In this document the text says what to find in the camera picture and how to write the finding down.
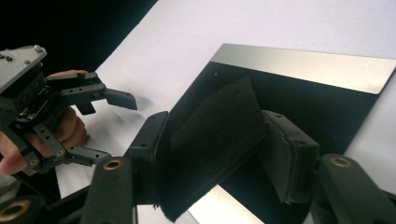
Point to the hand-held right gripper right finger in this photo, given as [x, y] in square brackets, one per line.
[289, 155]

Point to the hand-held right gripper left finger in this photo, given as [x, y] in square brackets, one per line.
[149, 149]

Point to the dark cloth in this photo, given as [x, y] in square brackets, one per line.
[214, 133]

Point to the rectangular mirror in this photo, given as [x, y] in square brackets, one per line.
[311, 67]

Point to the white table sheet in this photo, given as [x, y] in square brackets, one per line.
[249, 21]

